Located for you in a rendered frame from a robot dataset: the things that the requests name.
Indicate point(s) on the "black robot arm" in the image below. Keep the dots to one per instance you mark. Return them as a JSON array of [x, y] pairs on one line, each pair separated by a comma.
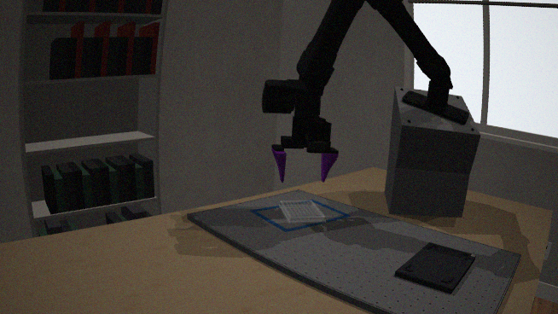
[[315, 66]]

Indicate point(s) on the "white well plate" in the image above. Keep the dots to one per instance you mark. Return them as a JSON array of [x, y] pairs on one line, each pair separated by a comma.
[[302, 212]]

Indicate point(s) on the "blue tape outline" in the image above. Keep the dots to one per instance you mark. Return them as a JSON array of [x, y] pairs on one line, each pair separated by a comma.
[[301, 227]]

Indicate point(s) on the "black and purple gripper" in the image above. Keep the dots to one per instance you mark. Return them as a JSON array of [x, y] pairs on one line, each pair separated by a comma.
[[288, 142]]

